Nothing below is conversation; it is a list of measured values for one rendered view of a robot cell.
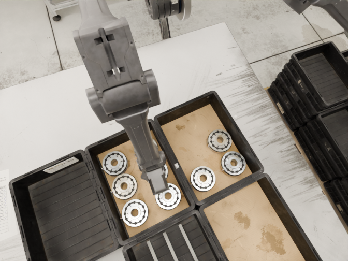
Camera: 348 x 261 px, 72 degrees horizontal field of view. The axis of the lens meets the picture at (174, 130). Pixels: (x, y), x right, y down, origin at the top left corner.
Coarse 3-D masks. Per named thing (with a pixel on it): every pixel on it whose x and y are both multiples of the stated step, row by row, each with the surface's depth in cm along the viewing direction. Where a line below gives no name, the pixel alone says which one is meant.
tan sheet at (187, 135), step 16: (192, 112) 110; (208, 112) 110; (176, 128) 108; (192, 128) 108; (208, 128) 108; (224, 128) 108; (176, 144) 105; (192, 144) 105; (192, 160) 102; (208, 160) 102; (224, 176) 100; (240, 176) 100; (208, 192) 98
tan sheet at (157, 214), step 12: (120, 144) 105; (132, 144) 105; (132, 156) 103; (132, 168) 101; (168, 168) 101; (108, 180) 100; (144, 180) 100; (168, 180) 100; (144, 192) 98; (120, 204) 96; (156, 204) 96; (180, 204) 96; (156, 216) 95; (168, 216) 95; (132, 228) 93; (144, 228) 93
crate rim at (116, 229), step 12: (120, 132) 96; (156, 132) 98; (96, 144) 95; (168, 156) 93; (96, 180) 90; (180, 180) 90; (108, 204) 87; (192, 204) 87; (156, 228) 84; (120, 240) 82; (132, 240) 82
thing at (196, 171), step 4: (196, 168) 98; (200, 168) 98; (204, 168) 98; (208, 168) 98; (192, 172) 97; (196, 172) 98; (208, 172) 97; (212, 172) 97; (192, 176) 97; (196, 176) 97; (212, 176) 97; (192, 180) 96; (196, 180) 96; (212, 180) 97; (196, 184) 96; (200, 184) 96; (204, 184) 96; (208, 184) 96; (212, 184) 96; (196, 188) 95; (200, 188) 96; (204, 188) 95; (208, 188) 95
